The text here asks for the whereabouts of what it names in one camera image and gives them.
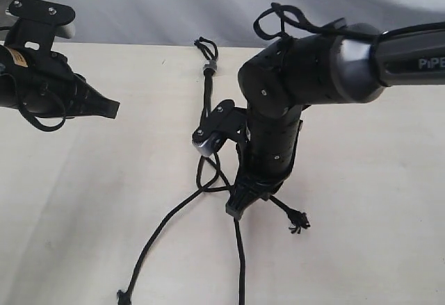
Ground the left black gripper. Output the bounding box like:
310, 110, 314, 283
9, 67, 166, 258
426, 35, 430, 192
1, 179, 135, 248
1, 46, 120, 119

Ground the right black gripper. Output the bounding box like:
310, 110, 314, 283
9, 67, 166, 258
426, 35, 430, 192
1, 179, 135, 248
225, 141, 298, 220

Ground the black rope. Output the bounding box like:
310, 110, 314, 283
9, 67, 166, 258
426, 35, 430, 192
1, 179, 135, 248
116, 40, 230, 305
197, 68, 248, 305
194, 37, 311, 235

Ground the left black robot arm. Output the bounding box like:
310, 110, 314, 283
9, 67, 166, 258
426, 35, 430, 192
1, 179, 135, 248
1, 45, 120, 119

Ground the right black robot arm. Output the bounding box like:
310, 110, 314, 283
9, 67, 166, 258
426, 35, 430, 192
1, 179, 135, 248
226, 19, 444, 219

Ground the grey backdrop cloth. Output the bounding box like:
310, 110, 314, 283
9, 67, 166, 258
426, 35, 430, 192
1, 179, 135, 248
21, 0, 445, 51

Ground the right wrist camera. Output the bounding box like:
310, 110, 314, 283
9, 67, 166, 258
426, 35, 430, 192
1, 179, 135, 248
192, 99, 248, 157

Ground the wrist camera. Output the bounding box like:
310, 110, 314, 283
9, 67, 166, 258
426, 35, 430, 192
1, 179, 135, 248
192, 99, 248, 157
4, 0, 76, 54

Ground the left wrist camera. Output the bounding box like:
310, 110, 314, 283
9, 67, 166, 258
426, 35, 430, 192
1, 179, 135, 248
4, 0, 76, 54

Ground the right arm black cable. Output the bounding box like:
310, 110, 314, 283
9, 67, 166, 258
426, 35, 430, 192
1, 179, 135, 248
252, 2, 390, 42

